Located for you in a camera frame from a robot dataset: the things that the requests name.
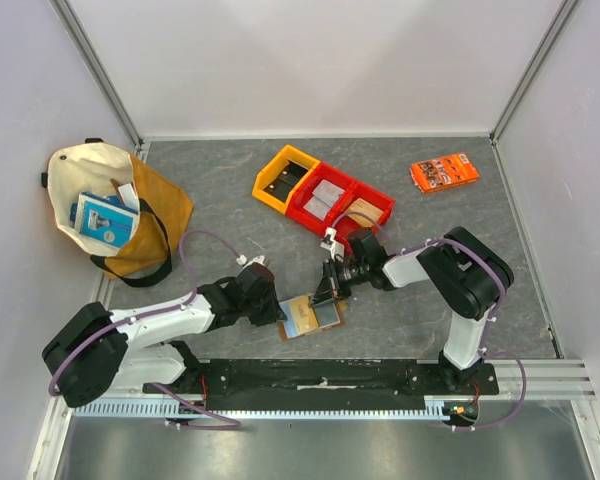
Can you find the white and tan tote bag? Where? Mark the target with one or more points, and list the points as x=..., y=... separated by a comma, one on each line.
x=106, y=170

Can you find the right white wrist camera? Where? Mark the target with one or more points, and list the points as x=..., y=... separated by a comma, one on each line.
x=329, y=243

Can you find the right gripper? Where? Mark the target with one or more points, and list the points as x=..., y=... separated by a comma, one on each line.
x=333, y=278

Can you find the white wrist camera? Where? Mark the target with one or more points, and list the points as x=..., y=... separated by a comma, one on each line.
x=329, y=243
x=255, y=261

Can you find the red bin with silver cards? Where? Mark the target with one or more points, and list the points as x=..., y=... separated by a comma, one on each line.
x=295, y=210

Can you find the brown leather card holder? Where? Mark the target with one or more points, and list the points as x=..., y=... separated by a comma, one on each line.
x=329, y=316

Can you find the blue and white booklet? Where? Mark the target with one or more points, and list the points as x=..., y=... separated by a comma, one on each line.
x=104, y=221

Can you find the gold card stack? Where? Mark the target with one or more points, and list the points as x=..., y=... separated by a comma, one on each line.
x=364, y=213

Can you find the yellow plastic bin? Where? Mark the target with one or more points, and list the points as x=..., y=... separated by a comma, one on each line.
x=274, y=167

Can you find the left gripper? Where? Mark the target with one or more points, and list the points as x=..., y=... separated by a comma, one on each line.
x=273, y=311

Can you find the aluminium frame rail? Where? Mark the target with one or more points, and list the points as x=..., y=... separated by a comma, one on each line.
x=531, y=380

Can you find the silver card stack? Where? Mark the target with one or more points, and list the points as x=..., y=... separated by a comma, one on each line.
x=322, y=199

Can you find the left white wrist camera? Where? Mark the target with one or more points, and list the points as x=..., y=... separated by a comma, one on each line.
x=255, y=261

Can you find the black card stack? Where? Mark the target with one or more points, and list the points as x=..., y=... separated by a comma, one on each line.
x=281, y=187

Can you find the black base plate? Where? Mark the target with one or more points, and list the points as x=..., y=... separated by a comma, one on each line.
x=224, y=377

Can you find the red bin with gold cards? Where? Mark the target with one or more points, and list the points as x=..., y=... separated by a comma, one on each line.
x=338, y=215

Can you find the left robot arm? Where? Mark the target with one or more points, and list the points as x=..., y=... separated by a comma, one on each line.
x=99, y=350

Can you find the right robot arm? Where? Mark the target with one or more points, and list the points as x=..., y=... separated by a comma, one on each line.
x=469, y=276

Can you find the orange printed box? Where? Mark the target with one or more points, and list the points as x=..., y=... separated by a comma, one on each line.
x=443, y=173

